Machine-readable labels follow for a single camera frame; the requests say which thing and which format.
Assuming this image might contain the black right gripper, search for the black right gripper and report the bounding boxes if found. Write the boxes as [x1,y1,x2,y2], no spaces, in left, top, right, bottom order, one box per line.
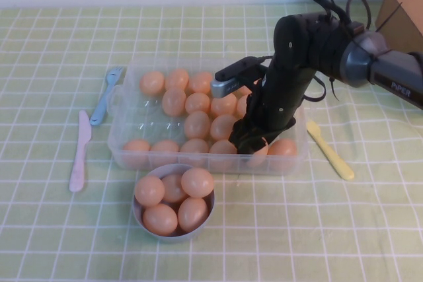
[230,60,313,162]

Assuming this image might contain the clear plastic egg box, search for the clear plastic egg box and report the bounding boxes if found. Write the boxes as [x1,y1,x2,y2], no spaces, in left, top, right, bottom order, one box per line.
[108,57,313,176]

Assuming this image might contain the yellow plastic knife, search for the yellow plastic knife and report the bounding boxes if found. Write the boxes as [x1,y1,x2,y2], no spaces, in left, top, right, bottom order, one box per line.
[305,120,355,182]

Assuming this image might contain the green checked tablecloth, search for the green checked tablecloth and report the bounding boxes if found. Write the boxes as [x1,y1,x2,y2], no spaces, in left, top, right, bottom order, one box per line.
[0,3,423,282]

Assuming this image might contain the grey round bowl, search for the grey round bowl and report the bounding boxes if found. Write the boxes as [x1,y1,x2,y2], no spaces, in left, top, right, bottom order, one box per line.
[132,163,215,245]

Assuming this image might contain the light blue plastic fork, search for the light blue plastic fork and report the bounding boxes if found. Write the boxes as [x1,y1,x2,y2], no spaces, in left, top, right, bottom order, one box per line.
[89,65,126,127]

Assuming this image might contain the pink plastic knife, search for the pink plastic knife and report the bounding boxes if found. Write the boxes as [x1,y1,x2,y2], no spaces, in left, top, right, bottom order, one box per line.
[68,110,93,193]

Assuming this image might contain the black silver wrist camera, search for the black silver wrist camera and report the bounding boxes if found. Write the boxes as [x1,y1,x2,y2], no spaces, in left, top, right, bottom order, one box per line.
[211,56,269,98]

